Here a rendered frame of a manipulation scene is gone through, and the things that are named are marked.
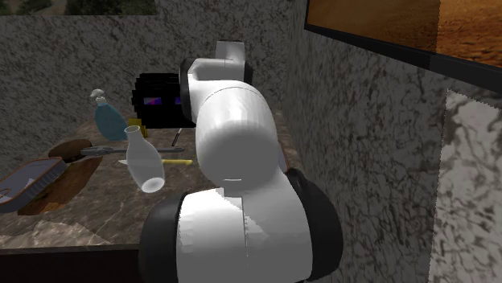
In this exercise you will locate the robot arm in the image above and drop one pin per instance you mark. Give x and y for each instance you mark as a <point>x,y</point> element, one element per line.
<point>235,133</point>

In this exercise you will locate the dark slim pen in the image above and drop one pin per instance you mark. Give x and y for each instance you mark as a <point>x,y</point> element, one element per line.
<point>177,137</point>

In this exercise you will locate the white ceramic vase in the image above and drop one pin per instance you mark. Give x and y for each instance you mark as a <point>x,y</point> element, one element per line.
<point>144,158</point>

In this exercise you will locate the small yellow block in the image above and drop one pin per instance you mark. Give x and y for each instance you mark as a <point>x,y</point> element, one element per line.
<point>141,124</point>

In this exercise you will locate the blue soap dispenser bottle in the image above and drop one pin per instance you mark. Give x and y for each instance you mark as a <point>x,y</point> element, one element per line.
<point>111,121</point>

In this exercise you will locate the brown wooden cutting board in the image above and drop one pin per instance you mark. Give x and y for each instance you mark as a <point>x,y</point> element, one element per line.
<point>78,172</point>

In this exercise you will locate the black framed wall picture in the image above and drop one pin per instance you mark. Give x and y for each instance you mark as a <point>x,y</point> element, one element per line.
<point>392,23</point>

